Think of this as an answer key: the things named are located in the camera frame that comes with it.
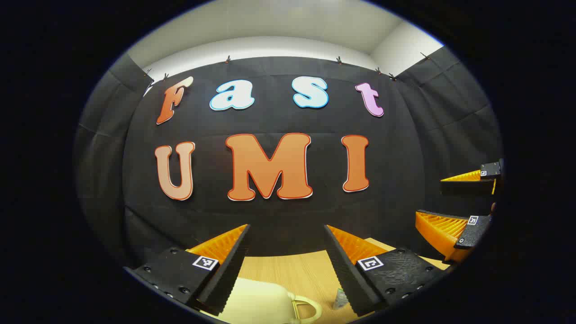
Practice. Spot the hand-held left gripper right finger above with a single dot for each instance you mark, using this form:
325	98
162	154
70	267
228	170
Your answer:
348	279

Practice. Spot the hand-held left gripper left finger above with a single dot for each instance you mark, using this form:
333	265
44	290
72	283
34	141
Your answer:
229	274

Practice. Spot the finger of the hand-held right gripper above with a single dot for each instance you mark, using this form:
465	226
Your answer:
443	231
468	186

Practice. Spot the small white green tube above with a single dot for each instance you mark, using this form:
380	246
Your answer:
340	300

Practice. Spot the cream yellow suitcase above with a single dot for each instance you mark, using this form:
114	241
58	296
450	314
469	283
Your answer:
256	301

